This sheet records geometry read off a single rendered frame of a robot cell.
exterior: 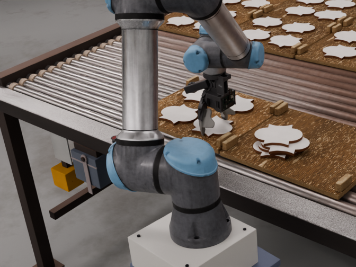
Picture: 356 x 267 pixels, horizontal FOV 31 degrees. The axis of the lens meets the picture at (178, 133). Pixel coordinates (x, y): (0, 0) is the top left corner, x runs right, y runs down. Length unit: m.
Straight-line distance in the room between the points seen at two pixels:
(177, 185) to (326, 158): 0.59
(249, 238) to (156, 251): 0.23
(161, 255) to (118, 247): 1.63
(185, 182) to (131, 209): 1.95
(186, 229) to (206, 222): 0.05
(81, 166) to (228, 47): 0.84
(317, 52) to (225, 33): 1.05
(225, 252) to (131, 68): 0.48
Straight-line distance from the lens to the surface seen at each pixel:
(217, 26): 1.56
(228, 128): 2.03
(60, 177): 2.43
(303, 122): 2.07
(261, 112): 2.15
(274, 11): 3.10
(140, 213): 3.32
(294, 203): 1.73
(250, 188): 1.79
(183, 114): 2.15
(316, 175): 1.80
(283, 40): 2.71
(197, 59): 1.78
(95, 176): 2.23
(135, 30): 1.47
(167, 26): 3.03
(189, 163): 1.41
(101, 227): 3.28
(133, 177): 1.49
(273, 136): 1.92
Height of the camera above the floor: 1.92
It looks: 29 degrees down
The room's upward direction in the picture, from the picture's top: 7 degrees counter-clockwise
